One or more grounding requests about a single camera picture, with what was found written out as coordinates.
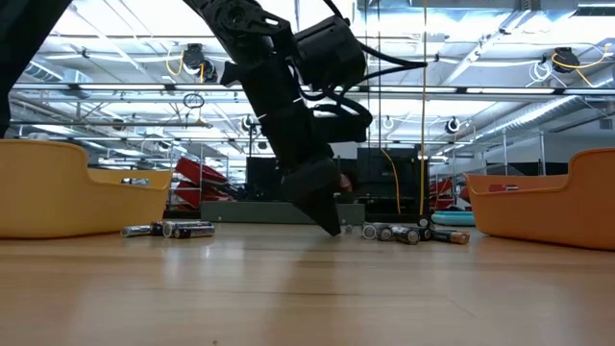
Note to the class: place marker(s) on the red cart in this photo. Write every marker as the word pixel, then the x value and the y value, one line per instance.
pixel 197 173
pixel 442 190

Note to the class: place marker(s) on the tall black cabinet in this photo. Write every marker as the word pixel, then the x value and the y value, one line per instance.
pixel 375 173

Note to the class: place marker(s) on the orange plastic bin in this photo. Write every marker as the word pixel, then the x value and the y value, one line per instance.
pixel 528 216

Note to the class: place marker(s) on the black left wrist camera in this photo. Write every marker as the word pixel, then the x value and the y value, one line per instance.
pixel 331 53

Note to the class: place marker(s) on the black server cabinet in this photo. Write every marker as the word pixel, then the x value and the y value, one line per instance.
pixel 264 178

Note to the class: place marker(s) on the silver ventilation duct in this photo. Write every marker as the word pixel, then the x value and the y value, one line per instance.
pixel 552 110
pixel 48 72

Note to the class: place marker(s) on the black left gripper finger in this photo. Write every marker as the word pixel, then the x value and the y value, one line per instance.
pixel 319 211
pixel 336 211

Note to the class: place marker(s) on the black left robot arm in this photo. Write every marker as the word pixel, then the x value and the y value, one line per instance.
pixel 29 38

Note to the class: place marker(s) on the teal round disc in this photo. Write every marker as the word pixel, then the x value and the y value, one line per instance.
pixel 451 219

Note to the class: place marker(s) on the yellow plastic bin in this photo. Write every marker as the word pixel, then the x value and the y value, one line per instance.
pixel 48 192

